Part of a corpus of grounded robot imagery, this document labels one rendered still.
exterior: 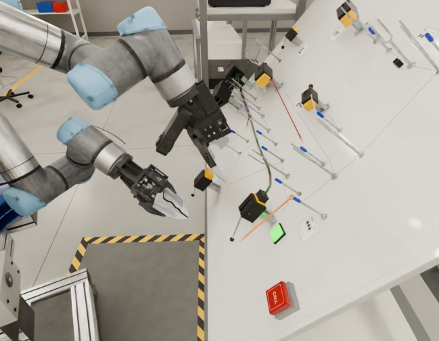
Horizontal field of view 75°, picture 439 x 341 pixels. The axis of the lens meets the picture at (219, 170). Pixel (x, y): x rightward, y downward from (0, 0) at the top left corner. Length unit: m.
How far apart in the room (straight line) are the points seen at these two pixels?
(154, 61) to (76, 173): 0.38
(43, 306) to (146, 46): 1.57
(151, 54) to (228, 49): 3.23
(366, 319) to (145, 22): 0.97
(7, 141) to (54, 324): 1.22
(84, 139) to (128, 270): 1.46
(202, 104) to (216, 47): 3.15
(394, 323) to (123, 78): 0.98
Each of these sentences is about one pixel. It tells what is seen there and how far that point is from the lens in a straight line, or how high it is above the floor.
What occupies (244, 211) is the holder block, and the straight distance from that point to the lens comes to 0.73.
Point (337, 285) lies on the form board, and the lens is 0.60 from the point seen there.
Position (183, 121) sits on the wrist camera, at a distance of 0.58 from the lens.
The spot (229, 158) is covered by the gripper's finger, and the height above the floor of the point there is 1.32.
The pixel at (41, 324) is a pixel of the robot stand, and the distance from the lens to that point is 1.83.
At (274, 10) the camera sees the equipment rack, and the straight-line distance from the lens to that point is 1.55.
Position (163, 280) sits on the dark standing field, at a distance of 1.99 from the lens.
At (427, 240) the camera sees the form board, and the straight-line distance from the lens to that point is 0.55.
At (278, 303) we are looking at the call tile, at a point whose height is 1.12.
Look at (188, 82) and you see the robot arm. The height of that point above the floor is 1.48.
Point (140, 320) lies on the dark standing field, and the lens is 1.89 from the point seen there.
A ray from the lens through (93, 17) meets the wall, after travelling 8.33.
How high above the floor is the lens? 1.67
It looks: 38 degrees down
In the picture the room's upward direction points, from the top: straight up
